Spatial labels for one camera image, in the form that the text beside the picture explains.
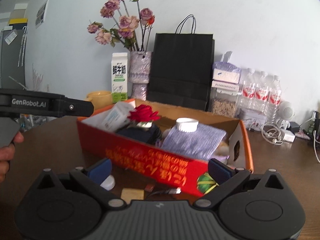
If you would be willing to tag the white round desk fan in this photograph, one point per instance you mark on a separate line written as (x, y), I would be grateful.
(287, 111)

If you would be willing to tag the white green milk carton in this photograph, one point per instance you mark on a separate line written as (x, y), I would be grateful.
(120, 75)

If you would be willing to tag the small brown object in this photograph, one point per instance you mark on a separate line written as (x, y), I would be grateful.
(149, 188)

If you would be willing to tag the person's left hand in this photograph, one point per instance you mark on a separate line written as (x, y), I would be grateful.
(6, 155)

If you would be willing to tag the grey refrigerator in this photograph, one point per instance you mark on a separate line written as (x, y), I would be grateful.
(12, 62)

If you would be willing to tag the white charger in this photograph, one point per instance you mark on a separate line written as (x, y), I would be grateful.
(288, 136)

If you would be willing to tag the yellow mug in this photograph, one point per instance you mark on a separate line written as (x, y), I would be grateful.
(100, 98)

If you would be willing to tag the white round lid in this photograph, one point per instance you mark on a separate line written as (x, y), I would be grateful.
(108, 182)

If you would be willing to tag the yellow black box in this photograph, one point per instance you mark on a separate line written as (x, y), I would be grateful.
(17, 21)

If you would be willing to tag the dried purple grass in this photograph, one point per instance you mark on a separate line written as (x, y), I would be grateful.
(37, 78)

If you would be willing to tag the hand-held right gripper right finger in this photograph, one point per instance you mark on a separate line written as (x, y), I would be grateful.
(220, 171)

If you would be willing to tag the white earphones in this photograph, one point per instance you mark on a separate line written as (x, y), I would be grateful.
(268, 132)

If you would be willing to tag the red rose flower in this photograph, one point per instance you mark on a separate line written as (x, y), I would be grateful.
(143, 113)

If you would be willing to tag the white box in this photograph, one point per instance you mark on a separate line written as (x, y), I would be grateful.
(20, 10)

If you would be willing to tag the small wooden block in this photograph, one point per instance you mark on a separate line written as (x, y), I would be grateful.
(132, 194)

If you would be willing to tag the dried pink flower bouquet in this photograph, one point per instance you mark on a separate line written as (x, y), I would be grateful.
(127, 21)

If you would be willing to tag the translucent hanging strip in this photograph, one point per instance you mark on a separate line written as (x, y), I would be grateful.
(22, 45)

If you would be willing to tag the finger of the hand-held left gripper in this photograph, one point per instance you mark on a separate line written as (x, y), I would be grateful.
(80, 108)

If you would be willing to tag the white and yellow plush toy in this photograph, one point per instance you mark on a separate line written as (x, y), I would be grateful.
(222, 148)

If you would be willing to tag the clear water bottle red label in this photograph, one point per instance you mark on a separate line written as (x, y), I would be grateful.
(248, 92)
(262, 93)
(274, 97)

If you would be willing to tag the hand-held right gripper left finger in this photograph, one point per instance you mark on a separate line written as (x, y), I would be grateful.
(100, 171)

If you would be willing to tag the wall poster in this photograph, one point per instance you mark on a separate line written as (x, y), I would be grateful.
(41, 13)

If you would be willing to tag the translucent white plastic container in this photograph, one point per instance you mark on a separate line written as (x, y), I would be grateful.
(115, 117)

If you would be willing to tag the ribbed white jar lid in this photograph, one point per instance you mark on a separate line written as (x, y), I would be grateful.
(187, 124)

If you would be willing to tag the black power adapter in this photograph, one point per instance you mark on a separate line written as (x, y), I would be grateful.
(293, 127)

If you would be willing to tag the purple white textured vase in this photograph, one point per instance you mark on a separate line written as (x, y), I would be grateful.
(140, 67)

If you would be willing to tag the black paper bag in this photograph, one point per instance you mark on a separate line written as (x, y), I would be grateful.
(180, 67)

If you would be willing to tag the purple white tissue pack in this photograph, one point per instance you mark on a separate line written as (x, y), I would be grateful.
(226, 73)

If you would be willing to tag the grey-blue cloth mat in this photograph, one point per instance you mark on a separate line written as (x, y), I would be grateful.
(190, 141)

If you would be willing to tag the dark electronic device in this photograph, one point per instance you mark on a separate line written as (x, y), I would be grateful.
(315, 127)

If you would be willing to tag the clear jar of seeds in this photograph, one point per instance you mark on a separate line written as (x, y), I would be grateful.
(223, 105)

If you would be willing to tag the navy blue pouch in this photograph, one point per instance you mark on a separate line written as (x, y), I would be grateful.
(140, 133)

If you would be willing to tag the red cardboard box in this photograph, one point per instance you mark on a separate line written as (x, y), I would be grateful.
(150, 155)

